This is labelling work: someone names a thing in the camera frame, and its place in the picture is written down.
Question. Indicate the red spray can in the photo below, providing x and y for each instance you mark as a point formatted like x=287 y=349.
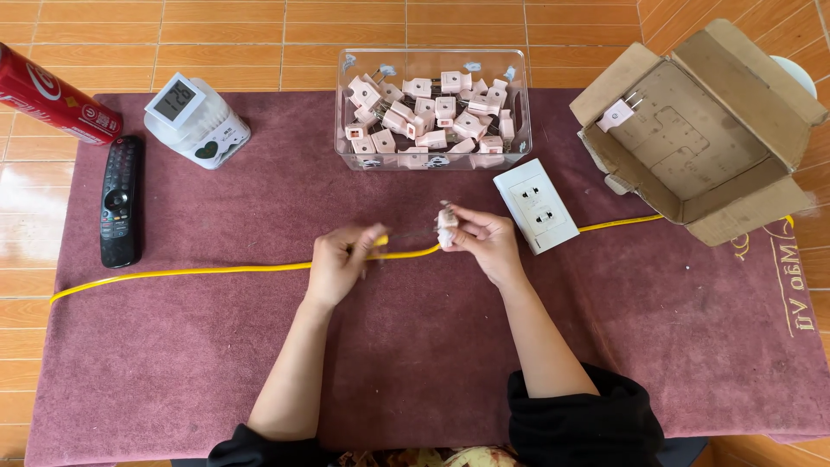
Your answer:
x=45 y=97

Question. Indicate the pink plug with prongs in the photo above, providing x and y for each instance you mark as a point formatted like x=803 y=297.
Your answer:
x=616 y=117

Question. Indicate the person's right hand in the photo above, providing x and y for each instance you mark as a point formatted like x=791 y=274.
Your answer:
x=493 y=246

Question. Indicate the pile of pink plugs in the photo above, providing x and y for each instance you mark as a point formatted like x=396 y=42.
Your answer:
x=431 y=120

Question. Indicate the white digital timer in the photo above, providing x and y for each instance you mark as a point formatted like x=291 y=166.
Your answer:
x=174 y=100

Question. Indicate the white double wall socket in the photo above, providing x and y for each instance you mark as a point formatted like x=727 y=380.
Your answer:
x=537 y=206

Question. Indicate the black long sleeve top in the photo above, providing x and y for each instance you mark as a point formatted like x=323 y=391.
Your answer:
x=583 y=425

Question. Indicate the person's left fingers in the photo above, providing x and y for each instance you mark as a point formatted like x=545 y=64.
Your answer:
x=366 y=241

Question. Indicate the black remote control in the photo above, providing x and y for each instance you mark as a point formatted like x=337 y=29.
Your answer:
x=119 y=207

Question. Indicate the person's left hand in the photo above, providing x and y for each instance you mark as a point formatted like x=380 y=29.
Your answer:
x=334 y=266

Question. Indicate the white jar with heart print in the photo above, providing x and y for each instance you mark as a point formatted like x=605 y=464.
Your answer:
x=217 y=139

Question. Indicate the clear plastic storage box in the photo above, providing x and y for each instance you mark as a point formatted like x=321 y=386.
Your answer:
x=428 y=61

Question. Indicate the maroon floor mat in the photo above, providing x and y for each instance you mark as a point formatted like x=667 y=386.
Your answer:
x=194 y=337

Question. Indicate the brown cardboard box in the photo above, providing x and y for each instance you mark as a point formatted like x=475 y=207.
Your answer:
x=700 y=136

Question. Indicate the white round object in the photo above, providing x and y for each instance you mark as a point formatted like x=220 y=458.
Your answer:
x=796 y=71

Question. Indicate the floral patterned garment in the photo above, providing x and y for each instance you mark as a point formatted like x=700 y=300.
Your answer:
x=447 y=458

